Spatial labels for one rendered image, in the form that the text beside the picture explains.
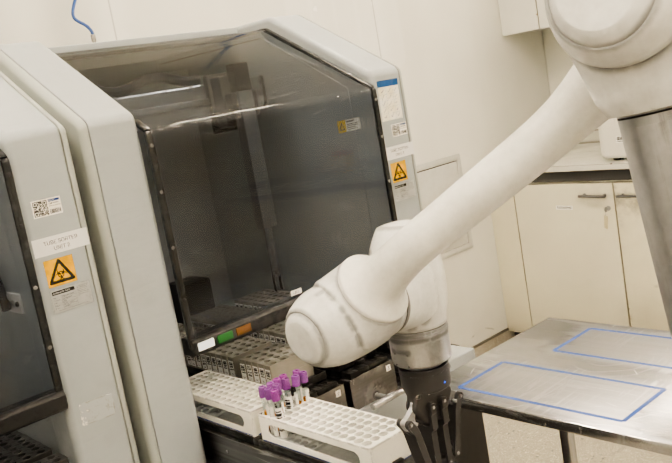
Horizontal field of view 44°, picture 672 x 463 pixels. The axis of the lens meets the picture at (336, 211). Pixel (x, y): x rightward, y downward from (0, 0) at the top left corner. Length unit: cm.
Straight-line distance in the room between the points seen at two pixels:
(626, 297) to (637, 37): 312
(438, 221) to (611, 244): 278
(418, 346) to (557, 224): 271
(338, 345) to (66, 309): 63
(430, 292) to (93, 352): 66
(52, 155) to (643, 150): 102
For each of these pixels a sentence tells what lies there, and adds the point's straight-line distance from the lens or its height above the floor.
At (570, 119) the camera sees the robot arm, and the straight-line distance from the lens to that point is 100.
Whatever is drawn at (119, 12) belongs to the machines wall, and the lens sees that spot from 287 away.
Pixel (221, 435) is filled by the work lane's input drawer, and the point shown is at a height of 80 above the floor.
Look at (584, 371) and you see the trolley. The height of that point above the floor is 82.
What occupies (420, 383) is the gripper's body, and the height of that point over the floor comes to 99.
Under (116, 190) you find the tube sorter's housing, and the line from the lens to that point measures 155.
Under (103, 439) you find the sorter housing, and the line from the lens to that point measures 159.
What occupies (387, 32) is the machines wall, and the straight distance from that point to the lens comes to 362.
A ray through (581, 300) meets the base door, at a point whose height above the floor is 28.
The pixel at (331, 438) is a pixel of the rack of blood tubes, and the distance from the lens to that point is 140.
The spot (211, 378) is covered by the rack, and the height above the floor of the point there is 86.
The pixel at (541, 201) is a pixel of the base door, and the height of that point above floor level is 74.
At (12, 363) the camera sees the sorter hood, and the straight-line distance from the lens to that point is 148.
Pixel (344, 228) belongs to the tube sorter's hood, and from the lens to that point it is 185.
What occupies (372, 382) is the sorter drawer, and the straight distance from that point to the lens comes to 184.
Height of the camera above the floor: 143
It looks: 9 degrees down
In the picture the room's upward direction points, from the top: 10 degrees counter-clockwise
